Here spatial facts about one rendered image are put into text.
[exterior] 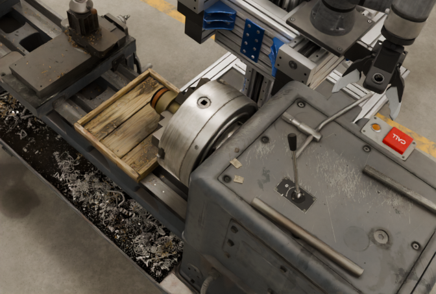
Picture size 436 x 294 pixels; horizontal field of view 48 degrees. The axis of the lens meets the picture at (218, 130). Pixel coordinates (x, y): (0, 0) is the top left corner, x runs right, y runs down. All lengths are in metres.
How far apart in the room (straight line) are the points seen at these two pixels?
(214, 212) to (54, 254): 1.35
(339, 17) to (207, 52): 1.63
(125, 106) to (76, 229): 0.93
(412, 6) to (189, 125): 0.62
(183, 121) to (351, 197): 0.47
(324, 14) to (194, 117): 0.61
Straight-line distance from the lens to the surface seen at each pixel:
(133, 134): 1.70
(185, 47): 3.21
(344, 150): 1.30
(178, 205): 1.58
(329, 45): 1.68
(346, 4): 1.65
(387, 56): 1.08
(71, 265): 2.46
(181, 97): 1.47
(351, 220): 1.20
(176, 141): 1.33
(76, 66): 1.79
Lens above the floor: 2.27
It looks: 54 degrees down
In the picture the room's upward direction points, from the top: 9 degrees clockwise
